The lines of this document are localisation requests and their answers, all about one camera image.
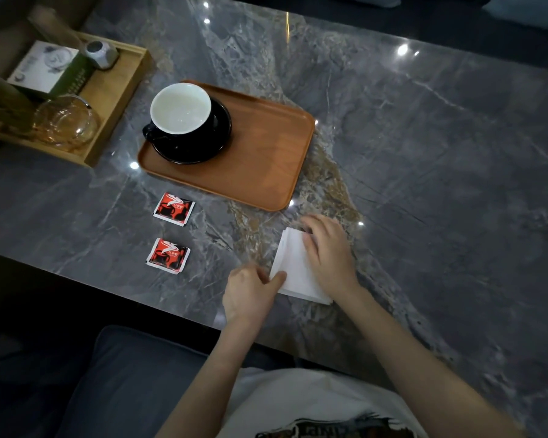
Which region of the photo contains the person's left hand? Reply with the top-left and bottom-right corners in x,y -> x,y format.
222,262 -> 287,330

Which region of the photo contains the person's right hand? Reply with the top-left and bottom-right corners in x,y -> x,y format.
300,214 -> 361,302

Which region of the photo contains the white paper napkin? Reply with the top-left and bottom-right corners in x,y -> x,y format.
269,227 -> 333,305

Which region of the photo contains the person's right forearm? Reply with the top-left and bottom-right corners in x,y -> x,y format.
331,285 -> 526,438

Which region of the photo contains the person's left forearm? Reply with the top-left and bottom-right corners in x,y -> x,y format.
155,315 -> 268,438

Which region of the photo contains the brown wooden serving tray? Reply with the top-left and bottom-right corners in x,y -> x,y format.
137,79 -> 316,212

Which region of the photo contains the red coffee sachet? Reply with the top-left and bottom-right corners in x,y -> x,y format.
146,238 -> 191,275
153,193 -> 196,227

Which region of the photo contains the person's white printed t-shirt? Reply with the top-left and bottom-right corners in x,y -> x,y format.
217,367 -> 427,438

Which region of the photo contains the black saucer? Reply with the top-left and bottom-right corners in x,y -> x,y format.
150,96 -> 233,165

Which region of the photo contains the blue seat cushion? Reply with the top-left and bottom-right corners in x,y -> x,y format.
57,325 -> 211,438

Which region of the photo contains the black cup with white inside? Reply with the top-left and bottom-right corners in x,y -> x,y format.
142,83 -> 215,143

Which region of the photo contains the light wooden box tray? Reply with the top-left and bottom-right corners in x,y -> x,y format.
0,31 -> 155,168

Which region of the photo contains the clear glass cup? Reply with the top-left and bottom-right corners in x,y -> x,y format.
32,95 -> 99,152

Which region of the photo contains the small grey faceted jar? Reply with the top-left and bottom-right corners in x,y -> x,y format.
82,40 -> 119,70

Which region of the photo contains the green and white tea box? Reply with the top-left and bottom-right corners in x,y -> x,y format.
7,40 -> 97,101

